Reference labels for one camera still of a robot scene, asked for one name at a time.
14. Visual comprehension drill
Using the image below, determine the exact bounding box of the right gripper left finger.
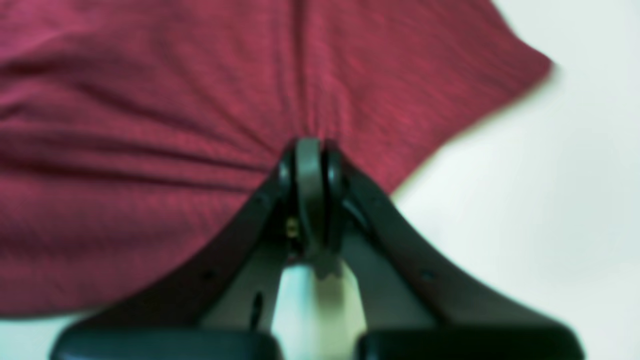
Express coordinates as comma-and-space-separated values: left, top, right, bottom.
50, 139, 313, 360

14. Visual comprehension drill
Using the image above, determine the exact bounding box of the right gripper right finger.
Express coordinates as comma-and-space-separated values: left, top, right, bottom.
312, 140, 585, 360

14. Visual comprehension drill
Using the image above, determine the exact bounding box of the dark red t-shirt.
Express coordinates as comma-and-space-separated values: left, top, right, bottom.
0, 0, 552, 317

